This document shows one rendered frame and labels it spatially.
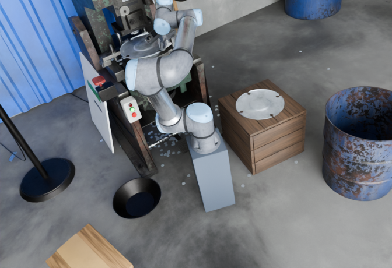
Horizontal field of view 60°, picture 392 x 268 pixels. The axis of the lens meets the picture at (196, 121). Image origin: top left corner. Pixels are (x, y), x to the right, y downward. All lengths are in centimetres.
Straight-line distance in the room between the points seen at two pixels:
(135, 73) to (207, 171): 72
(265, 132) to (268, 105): 19
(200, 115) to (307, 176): 87
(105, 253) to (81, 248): 12
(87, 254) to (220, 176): 74
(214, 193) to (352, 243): 73
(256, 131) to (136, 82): 87
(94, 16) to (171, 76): 106
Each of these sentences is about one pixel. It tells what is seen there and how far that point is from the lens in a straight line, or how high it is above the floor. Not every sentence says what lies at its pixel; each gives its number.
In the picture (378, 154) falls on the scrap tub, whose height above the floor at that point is 39.
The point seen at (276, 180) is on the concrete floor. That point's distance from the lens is 213.
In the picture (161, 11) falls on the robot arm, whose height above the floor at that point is 107.
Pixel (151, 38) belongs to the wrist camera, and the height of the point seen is 91.
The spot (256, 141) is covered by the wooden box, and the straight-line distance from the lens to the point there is 196.
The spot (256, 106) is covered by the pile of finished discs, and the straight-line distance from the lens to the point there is 206.
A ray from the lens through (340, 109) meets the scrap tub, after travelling 207.
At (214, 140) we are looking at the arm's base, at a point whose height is 49.
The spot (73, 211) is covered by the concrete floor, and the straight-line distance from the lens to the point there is 232.
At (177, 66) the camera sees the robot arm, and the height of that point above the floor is 103.
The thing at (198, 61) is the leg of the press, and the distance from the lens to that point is 205.
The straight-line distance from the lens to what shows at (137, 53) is 195.
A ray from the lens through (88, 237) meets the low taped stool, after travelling 172.
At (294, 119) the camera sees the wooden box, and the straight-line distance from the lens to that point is 203.
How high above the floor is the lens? 165
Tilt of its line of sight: 40 degrees down
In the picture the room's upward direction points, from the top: 12 degrees counter-clockwise
